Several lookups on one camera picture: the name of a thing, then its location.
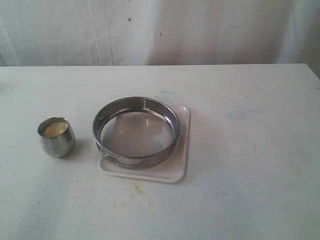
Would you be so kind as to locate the round steel mesh sieve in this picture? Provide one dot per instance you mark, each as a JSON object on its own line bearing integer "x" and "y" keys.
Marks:
{"x": 136, "y": 132}

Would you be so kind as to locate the yellow and white grain mix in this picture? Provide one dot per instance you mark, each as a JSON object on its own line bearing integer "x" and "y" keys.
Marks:
{"x": 55, "y": 129}

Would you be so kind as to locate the stainless steel cup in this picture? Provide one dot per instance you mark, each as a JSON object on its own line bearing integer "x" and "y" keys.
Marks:
{"x": 60, "y": 145}

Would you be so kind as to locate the white square plastic tray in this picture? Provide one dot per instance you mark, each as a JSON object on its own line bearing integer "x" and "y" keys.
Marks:
{"x": 172, "y": 169}

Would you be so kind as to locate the white backdrop curtain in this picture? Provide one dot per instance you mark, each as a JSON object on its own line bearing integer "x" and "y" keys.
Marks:
{"x": 158, "y": 32}

